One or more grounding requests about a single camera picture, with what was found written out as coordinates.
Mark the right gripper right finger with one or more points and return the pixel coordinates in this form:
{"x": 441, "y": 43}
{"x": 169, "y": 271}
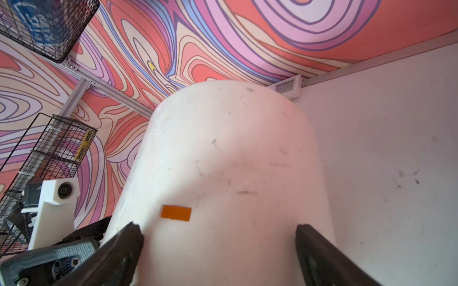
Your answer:
{"x": 322, "y": 264}

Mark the black wire basket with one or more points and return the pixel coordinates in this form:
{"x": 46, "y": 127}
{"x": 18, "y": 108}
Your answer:
{"x": 48, "y": 28}
{"x": 54, "y": 147}

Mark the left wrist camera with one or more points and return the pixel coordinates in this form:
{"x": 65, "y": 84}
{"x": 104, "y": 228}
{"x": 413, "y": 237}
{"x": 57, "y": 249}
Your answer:
{"x": 55, "y": 212}

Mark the black wire basket back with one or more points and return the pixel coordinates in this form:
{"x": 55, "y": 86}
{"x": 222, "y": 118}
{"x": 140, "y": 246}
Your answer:
{"x": 48, "y": 28}

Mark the black wire basket left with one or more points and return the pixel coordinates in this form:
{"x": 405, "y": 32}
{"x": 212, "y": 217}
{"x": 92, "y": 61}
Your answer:
{"x": 54, "y": 147}

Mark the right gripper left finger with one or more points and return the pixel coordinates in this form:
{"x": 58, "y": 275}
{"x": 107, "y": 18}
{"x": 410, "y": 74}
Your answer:
{"x": 114, "y": 264}

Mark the white round drawer cabinet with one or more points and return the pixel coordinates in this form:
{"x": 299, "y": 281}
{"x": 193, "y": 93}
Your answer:
{"x": 225, "y": 173}

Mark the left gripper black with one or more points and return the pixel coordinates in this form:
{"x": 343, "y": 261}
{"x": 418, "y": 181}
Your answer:
{"x": 48, "y": 265}

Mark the small white display device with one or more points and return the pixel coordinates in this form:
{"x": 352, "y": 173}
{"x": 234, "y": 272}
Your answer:
{"x": 290, "y": 88}

